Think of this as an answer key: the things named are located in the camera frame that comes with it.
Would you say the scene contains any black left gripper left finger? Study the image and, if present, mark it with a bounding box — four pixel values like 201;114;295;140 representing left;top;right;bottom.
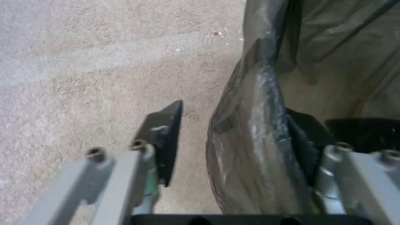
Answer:
22;100;184;225

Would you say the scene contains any trash can with clear bag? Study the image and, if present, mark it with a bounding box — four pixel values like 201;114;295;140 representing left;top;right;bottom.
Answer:
204;0;400;209

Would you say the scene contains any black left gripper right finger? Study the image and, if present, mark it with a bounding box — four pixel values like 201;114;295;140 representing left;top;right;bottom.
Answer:
284;108;400;225

